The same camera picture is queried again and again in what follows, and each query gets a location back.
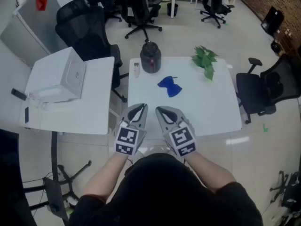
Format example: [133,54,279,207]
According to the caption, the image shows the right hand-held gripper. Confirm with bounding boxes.
[155,105,198,160]

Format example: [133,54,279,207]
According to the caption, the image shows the white cables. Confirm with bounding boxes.
[27,92,51,130]

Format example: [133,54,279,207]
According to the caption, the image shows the person's left forearm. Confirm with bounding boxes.
[82,151,129,204]

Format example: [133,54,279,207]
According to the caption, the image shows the tall black mesh office chair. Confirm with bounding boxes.
[55,0,129,103]

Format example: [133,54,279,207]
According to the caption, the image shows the small black device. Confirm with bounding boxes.
[11,88,27,101]

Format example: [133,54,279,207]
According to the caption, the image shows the black table leg frame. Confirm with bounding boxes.
[22,130,92,221]

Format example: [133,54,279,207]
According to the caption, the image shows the grey cabinet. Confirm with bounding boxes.
[0,0,69,67]

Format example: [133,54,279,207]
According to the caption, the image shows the blue cloth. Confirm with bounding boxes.
[157,76,183,98]

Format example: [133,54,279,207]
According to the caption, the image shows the person's right forearm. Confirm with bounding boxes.
[185,151,237,195]

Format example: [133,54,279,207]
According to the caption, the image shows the black office chair with armrests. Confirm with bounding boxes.
[236,53,301,125]

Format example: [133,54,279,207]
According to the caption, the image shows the white printer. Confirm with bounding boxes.
[24,47,87,103]

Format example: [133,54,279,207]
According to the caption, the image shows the green leafy plant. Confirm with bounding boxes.
[190,45,220,81]

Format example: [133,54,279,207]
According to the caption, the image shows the black box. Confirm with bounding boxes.
[261,6,285,38]

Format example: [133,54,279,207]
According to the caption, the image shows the black trash bin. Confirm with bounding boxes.
[166,3,179,16]

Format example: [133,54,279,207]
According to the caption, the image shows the black tripod stand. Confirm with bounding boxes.
[269,170,290,203]

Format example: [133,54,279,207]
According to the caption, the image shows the black kettle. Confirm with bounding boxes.
[140,41,162,74]

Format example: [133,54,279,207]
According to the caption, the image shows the red sticker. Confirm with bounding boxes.
[35,0,48,12]

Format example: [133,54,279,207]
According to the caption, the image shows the person's black shirt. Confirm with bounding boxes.
[68,152,264,226]

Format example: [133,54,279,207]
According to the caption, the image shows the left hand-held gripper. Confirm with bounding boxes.
[114,103,149,159]

